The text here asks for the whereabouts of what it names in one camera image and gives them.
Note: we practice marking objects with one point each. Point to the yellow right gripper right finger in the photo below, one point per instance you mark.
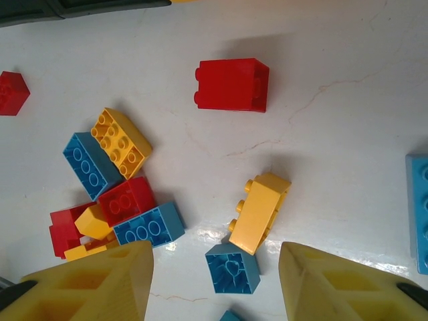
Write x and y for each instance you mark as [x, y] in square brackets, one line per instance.
[334, 294]

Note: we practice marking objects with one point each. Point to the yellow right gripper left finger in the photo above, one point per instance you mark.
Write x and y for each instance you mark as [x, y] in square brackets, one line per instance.
[100, 294]

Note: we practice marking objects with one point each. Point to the long blue lego brick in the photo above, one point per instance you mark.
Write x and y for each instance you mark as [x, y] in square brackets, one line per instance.
[147, 229]
[85, 164]
[419, 214]

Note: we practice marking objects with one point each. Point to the small blue lego brick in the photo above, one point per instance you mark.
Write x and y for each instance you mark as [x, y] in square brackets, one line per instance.
[230, 317]
[230, 271]

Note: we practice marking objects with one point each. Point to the long yellow lego brick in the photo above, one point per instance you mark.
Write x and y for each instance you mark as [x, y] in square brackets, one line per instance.
[117, 140]

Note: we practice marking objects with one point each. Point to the tall red lego brick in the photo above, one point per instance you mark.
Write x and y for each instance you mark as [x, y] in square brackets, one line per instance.
[227, 85]

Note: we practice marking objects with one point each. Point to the black two-compartment bin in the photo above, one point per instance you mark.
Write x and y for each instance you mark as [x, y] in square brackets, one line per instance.
[33, 13]

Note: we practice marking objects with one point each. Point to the yellow plastic bin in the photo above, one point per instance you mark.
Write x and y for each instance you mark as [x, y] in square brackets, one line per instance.
[182, 1]

